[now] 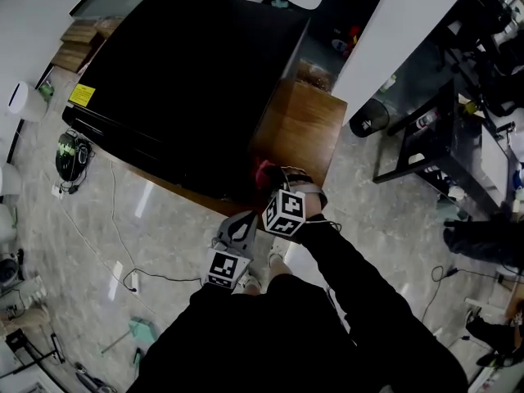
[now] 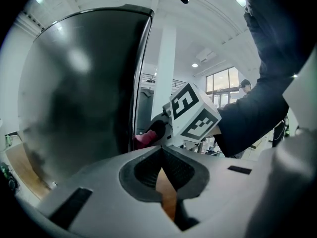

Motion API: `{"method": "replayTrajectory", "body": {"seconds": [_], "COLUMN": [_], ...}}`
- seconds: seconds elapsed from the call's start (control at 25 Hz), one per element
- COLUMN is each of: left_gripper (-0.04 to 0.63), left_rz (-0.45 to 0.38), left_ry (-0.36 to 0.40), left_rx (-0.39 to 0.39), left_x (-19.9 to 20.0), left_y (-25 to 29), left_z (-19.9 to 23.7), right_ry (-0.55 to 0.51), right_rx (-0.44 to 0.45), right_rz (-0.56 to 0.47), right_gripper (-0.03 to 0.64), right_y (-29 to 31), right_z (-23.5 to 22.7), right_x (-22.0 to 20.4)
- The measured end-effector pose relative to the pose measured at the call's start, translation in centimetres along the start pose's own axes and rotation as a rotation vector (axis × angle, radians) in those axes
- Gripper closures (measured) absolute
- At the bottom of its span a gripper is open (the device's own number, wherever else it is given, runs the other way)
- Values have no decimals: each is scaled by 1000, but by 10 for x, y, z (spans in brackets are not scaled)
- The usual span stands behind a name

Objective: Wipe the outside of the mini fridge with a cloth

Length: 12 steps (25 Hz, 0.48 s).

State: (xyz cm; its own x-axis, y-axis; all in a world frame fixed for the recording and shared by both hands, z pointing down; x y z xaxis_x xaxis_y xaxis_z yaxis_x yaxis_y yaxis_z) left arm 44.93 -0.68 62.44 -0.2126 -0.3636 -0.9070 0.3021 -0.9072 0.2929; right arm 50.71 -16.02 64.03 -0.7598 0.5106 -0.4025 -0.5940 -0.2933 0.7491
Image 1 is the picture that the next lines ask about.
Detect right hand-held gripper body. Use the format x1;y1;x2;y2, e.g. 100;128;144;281
261;189;307;237

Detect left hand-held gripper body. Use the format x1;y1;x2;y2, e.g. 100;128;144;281
206;238;252;290

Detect pink cleaning cloth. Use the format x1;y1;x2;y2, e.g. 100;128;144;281
252;157;274;184

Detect black mini fridge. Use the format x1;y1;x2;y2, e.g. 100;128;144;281
61;0;311;200

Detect person's right forearm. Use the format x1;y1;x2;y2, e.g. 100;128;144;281
300;215;468;393

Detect person's left forearm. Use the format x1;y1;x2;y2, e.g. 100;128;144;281
138;282;246;393

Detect person's left white shoe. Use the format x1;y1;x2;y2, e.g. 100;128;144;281
237;266;263;296

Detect person's white shoe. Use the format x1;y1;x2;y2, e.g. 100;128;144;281
237;266;263;296
268;237;287;268

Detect person's right white shoe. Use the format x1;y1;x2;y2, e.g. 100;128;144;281
268;237;287;268

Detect wooden table with black legs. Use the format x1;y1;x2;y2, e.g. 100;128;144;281
118;78;349;219

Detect person's body in black clothing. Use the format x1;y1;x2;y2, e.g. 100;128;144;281
138;255;468;393

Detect teal dustpan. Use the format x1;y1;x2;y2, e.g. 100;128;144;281
102;316;159;364

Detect black mesh trash bin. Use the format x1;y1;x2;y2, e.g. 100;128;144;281
350;97;390;138

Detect black desk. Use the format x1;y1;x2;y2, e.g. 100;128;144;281
373;78;517;216

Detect black and green helmet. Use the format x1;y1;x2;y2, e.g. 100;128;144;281
55;131;95;183

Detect red bottle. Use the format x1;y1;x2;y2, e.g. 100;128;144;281
343;25;361;56

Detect wooden steps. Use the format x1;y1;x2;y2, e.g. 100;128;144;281
51;20;107;73

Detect row of black office chairs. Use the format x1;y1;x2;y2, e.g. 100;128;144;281
474;0;524;116

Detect white floor cable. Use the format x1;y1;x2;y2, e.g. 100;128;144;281
108;160;193;298

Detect black charger with cables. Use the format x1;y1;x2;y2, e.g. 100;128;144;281
59;139;96;195

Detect black adapter with cable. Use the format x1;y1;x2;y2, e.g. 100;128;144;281
421;264;504;323

